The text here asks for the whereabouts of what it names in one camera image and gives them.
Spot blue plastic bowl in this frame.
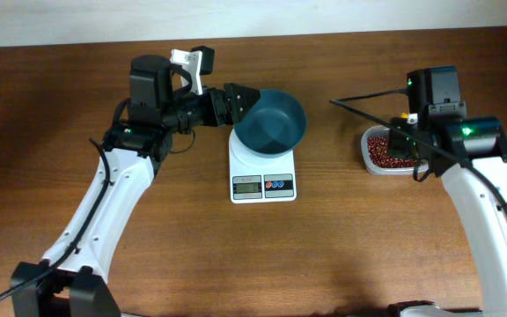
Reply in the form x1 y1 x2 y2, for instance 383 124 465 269
233 89 307 158

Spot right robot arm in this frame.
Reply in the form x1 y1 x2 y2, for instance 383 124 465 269
388 66 507 316

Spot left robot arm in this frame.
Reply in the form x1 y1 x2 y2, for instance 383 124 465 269
11 47 261 316

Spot white digital kitchen scale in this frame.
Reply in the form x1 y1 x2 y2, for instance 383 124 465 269
228 130 298 204

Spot red adzuki beans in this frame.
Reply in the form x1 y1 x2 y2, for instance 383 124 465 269
366 136 415 168

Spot clear plastic bean container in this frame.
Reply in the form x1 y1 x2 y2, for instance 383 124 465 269
360 126 415 176

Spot yellow plastic measuring scoop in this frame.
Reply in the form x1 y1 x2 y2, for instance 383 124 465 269
401 113 419 125

